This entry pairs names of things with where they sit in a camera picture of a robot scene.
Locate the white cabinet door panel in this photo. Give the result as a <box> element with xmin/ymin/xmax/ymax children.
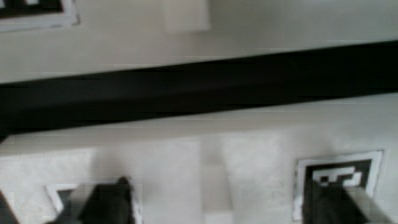
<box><xmin>0</xmin><ymin>93</ymin><xmax>398</xmax><ymax>224</ymax></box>

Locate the white base tag plate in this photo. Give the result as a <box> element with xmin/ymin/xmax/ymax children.
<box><xmin>0</xmin><ymin>0</ymin><xmax>398</xmax><ymax>83</ymax></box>

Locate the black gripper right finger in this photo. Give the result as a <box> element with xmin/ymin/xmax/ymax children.
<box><xmin>302</xmin><ymin>182</ymin><xmax>370</xmax><ymax>224</ymax></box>

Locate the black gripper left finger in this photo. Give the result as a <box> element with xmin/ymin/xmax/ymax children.
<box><xmin>55</xmin><ymin>175</ymin><xmax>139</xmax><ymax>224</ymax></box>

